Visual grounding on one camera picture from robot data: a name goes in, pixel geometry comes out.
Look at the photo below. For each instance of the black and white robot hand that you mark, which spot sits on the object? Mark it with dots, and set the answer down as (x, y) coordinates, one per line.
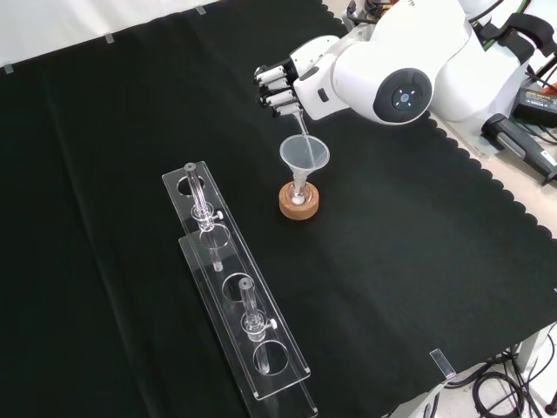
(313, 82)

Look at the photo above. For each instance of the translucent plastic funnel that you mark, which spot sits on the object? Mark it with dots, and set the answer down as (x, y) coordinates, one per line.
(320, 154)

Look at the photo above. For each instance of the small round-bottom glass flask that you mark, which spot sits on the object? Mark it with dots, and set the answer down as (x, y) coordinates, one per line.
(298, 199)

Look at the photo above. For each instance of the clear acrylic funnel stand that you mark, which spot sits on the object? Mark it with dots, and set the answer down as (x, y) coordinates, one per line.
(243, 305)

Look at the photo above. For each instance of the grey tape piece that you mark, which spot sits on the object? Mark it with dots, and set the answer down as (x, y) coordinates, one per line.
(110, 39)
(8, 69)
(200, 9)

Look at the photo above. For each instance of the black bench cloth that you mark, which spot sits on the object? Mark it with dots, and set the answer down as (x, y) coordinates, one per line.
(391, 261)

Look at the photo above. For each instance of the black handheld device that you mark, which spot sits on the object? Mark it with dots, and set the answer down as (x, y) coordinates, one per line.
(513, 139)

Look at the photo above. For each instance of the black power adapter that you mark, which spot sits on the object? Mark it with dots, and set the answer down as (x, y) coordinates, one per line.
(537, 102)

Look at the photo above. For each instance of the clear tape strip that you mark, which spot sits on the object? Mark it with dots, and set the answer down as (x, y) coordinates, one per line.
(442, 362)

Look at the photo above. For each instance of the white table leg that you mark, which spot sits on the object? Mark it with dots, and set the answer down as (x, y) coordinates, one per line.
(533, 348)

